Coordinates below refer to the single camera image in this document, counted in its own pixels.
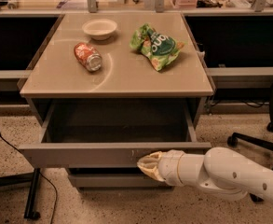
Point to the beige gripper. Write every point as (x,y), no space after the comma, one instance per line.
(170,167)

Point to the grey top drawer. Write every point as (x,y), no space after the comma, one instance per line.
(111,133)

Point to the grey drawer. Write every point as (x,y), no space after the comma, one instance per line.
(111,133)
(112,178)

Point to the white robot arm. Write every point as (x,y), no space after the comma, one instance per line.
(221,172)

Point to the grey lower drawer front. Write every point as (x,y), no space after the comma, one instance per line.
(112,178)

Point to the grey drawer cabinet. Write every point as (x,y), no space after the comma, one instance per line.
(125,73)

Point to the green chip bag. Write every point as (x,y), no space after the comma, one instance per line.
(161,50)

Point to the black stand with wheel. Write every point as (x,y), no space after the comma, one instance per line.
(27,178)

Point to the orange soda can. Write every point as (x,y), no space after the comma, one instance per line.
(88,56)

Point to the white bowl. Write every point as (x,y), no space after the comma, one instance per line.
(100,29)

